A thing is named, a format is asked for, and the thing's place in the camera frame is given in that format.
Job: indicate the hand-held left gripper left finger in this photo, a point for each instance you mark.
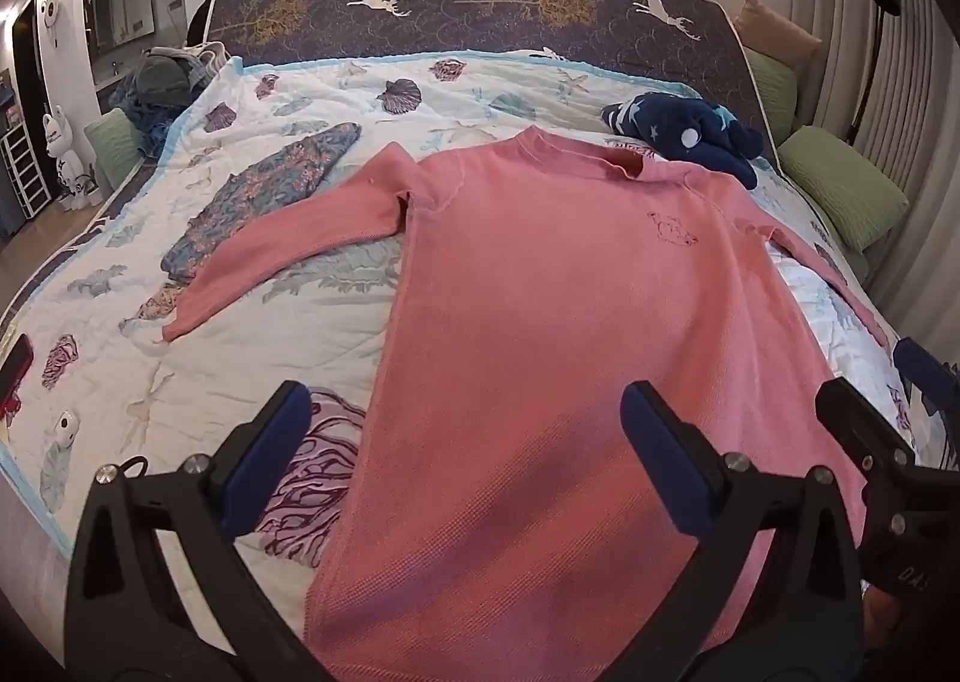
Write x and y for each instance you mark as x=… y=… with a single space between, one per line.
x=270 y=449

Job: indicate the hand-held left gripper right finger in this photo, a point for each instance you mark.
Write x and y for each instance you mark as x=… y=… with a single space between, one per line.
x=667 y=457

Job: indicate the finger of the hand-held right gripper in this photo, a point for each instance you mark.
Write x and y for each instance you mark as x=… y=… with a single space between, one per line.
x=855 y=419
x=926 y=371

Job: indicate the pink knit sweater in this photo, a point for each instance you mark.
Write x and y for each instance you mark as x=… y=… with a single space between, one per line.
x=525 y=277

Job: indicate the pile of grey clothes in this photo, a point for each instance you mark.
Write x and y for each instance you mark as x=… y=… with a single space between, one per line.
x=161 y=78

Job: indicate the person's right hand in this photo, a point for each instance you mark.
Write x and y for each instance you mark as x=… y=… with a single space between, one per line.
x=879 y=618

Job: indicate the seashell printed quilt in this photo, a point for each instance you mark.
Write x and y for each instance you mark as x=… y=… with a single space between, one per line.
x=225 y=367

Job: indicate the large green pillow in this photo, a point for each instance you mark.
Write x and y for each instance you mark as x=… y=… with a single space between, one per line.
x=840 y=187

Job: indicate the blue floral garment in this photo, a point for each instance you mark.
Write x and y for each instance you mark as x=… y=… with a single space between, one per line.
x=262 y=195

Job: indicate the red and black phone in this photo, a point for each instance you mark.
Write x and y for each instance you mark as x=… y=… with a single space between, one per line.
x=16 y=367

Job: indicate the pleated white curtain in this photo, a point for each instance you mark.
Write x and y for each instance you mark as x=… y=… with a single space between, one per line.
x=922 y=90

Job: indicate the navy starred plush garment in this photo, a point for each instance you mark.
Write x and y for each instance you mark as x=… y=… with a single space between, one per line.
x=690 y=135

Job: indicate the white bear figurine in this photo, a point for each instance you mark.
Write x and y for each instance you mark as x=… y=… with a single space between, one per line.
x=64 y=157

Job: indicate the white ladder rack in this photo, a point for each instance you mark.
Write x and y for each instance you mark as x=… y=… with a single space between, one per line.
x=22 y=172

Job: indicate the beige pillow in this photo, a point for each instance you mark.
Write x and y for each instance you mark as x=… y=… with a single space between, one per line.
x=772 y=26

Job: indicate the deer printed mattress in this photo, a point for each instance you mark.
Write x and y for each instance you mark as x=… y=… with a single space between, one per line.
x=465 y=15

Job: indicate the deer wall decoration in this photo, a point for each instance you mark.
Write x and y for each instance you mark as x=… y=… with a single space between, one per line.
x=51 y=15

